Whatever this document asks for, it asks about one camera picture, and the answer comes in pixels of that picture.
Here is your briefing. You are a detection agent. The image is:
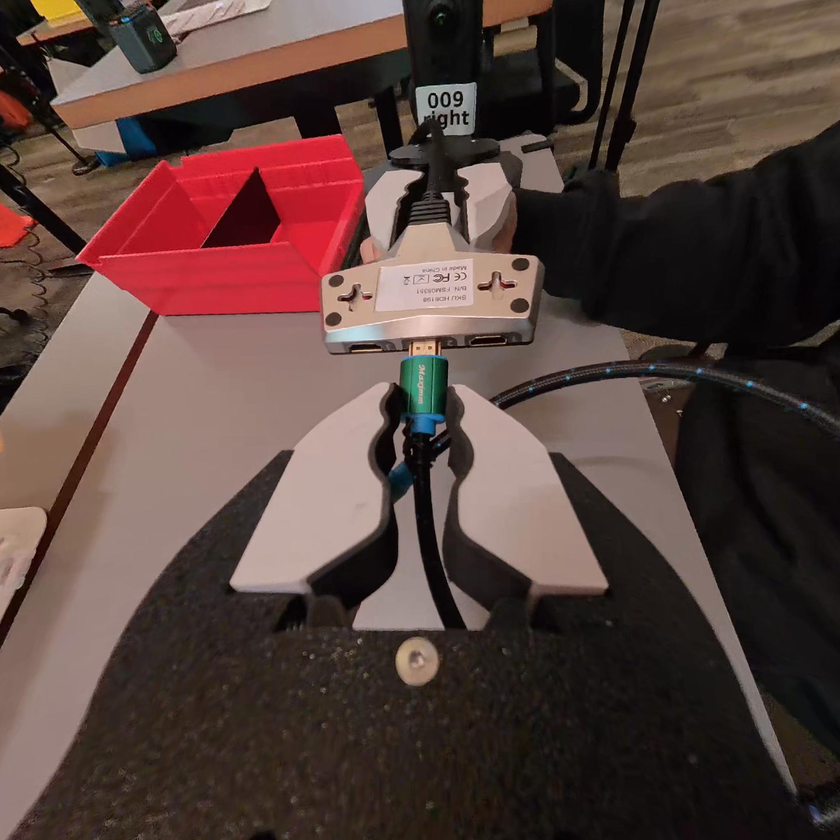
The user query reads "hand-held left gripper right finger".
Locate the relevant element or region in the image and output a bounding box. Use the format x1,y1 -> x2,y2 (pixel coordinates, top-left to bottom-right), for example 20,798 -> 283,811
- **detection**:
441,382 -> 609,618

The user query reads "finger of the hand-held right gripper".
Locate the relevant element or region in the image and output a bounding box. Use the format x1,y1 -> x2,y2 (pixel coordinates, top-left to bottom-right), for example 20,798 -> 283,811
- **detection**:
364,168 -> 429,265
456,160 -> 524,253

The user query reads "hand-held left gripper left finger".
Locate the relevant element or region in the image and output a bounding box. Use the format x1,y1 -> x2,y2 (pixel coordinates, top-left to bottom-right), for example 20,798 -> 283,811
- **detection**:
230,382 -> 403,618

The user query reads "silver port hub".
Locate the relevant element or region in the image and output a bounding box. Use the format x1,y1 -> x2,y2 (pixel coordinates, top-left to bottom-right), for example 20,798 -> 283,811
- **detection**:
319,220 -> 546,355

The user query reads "braided cable with green plug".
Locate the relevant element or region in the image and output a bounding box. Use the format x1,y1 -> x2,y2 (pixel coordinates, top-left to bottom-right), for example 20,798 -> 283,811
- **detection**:
387,338 -> 840,631

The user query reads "red plastic bin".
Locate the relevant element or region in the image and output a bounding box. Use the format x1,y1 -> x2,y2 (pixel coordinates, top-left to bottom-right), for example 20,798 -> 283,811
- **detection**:
75,134 -> 366,317

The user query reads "person's right forearm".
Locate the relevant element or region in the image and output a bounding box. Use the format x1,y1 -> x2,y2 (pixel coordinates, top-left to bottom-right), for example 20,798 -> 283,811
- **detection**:
512,121 -> 840,349

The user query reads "black tripod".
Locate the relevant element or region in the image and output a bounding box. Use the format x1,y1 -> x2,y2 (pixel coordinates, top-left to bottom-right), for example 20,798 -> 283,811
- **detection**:
587,0 -> 664,173

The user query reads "grey table with wooden edge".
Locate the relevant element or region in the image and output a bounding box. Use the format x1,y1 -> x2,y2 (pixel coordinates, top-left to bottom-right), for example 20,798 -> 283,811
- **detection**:
51,0 -> 555,158

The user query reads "person's dark clothing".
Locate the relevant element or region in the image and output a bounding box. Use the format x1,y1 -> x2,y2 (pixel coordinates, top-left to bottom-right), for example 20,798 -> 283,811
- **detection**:
676,354 -> 840,762

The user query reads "blue floor object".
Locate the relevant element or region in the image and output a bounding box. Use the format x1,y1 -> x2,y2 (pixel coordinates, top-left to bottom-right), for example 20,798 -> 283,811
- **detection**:
97,117 -> 160,166

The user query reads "dark green device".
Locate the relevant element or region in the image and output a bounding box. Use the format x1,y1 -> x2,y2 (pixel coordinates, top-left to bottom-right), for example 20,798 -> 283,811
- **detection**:
108,5 -> 178,74

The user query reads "white stand base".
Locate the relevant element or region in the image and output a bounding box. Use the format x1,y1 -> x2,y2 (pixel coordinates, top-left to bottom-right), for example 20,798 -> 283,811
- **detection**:
0,507 -> 48,621

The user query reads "orange traffic cone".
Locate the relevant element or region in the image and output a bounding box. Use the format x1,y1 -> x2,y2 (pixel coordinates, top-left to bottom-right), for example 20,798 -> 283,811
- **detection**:
0,202 -> 37,249

